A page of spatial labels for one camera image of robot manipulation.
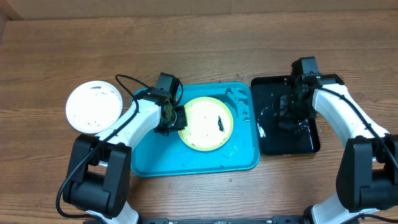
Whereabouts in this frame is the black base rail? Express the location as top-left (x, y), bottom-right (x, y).
top-left (138, 215), bottom-right (311, 224)

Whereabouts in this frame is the yellow plate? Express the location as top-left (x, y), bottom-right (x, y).
top-left (178, 96), bottom-right (234, 151)

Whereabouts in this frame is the black plastic tray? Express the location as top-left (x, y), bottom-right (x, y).
top-left (251, 75), bottom-right (320, 156)

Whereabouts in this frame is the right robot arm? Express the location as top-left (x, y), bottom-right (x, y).
top-left (274, 74), bottom-right (397, 224)

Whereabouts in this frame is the teal plastic tray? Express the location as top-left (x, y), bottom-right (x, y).
top-left (131, 82), bottom-right (260, 177)

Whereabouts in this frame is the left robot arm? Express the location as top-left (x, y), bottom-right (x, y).
top-left (55, 88), bottom-right (187, 223)

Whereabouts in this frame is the white plate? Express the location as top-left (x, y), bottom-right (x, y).
top-left (65, 80), bottom-right (123, 134)

